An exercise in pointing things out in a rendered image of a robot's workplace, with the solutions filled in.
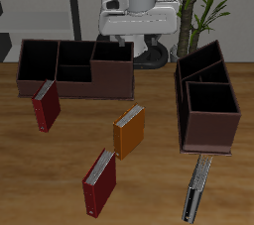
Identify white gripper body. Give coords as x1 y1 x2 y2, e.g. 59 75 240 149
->
97 0 182 37

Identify dark brown desk caddy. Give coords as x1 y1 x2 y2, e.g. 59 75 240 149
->
16 38 136 101
174 39 243 157

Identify orange book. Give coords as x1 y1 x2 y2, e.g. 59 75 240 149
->
112 102 146 162

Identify dark red book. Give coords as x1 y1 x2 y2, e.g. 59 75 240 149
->
31 78 63 134

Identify bright red book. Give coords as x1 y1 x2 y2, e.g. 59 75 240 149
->
81 148 118 219

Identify green pot plant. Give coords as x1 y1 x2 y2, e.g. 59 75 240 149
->
169 0 235 63

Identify grey shelf unit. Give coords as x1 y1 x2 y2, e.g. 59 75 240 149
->
0 0 75 42

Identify flat black base plate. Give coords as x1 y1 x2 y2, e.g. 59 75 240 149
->
133 41 170 70

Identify black upright post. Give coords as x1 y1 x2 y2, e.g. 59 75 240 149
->
66 0 82 42

